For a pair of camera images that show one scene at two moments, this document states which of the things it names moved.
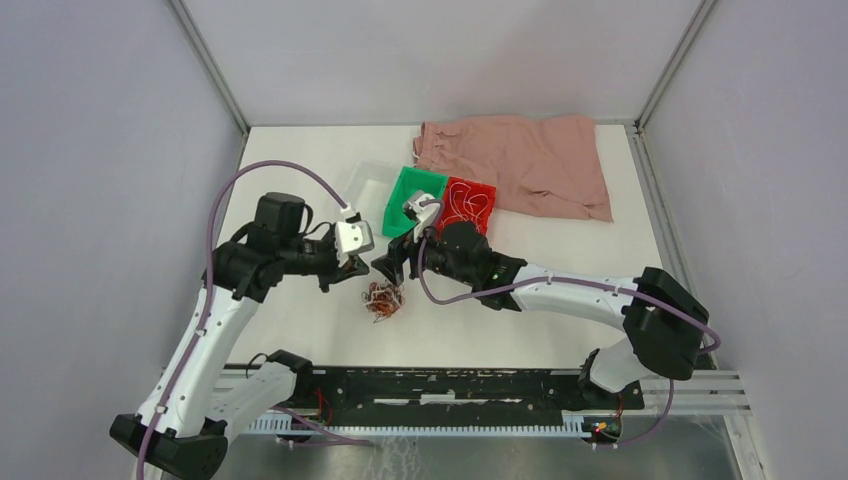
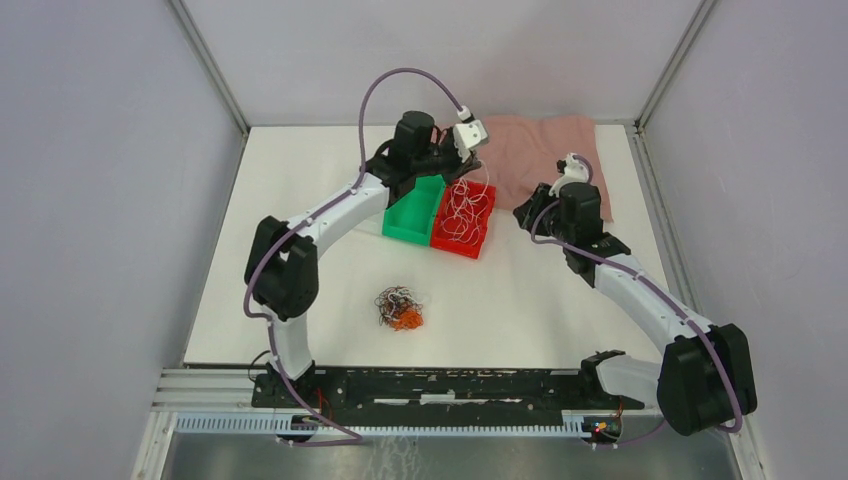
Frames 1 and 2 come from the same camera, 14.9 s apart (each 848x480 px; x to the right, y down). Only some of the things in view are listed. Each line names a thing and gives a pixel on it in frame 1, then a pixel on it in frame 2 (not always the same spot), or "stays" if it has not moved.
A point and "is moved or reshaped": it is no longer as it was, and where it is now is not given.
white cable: (465, 209) stays
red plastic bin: (466, 200) stays
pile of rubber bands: (384, 300) is moved or reshaped
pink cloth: (547, 165) stays
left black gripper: (355, 267) to (461, 168)
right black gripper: (391, 264) to (526, 211)
